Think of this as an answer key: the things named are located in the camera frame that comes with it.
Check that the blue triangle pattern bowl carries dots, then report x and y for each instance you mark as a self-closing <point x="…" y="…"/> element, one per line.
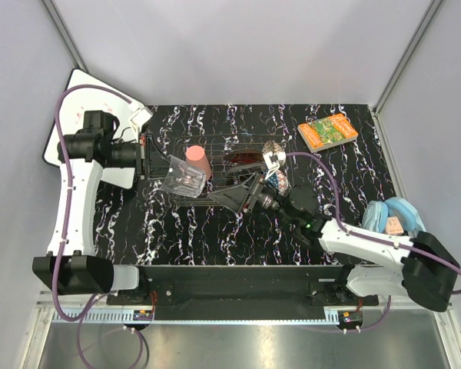
<point x="279" y="182"/>

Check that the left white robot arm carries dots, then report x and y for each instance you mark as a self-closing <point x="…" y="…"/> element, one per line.
<point x="70" y="265"/>

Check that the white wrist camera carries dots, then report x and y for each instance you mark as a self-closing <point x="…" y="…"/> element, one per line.
<point x="140" y="117"/>
<point x="274" y="159"/>

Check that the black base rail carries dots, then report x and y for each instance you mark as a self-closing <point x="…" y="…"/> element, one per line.
<point x="241" y="294"/>

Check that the red white patterned bowl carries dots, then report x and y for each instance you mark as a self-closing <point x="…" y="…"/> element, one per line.
<point x="273" y="148"/>

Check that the orange green book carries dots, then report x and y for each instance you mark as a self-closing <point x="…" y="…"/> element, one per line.
<point x="327" y="132"/>

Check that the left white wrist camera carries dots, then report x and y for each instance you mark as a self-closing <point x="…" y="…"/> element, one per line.
<point x="140" y="117"/>

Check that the red floral plate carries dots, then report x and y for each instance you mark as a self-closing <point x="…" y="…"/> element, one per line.
<point x="243" y="156"/>

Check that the clear glass plate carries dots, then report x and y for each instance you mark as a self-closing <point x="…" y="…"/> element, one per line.
<point x="247" y="169"/>

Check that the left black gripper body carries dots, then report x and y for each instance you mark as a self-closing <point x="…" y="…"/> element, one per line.
<point x="131" y="155"/>

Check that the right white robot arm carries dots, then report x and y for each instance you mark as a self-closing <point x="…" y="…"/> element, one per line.
<point x="419" y="268"/>

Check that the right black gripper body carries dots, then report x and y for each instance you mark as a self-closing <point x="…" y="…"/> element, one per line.
<point x="271" y="203"/>

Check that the wire dish rack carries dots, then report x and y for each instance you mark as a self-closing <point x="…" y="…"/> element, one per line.
<point x="216" y="146"/>

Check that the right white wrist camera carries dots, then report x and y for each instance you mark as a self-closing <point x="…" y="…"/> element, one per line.
<point x="274" y="159"/>

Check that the clear drinking glass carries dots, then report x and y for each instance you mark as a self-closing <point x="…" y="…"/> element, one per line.
<point x="183" y="179"/>

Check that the pink plastic cup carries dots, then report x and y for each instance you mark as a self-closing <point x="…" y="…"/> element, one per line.
<point x="196" y="157"/>

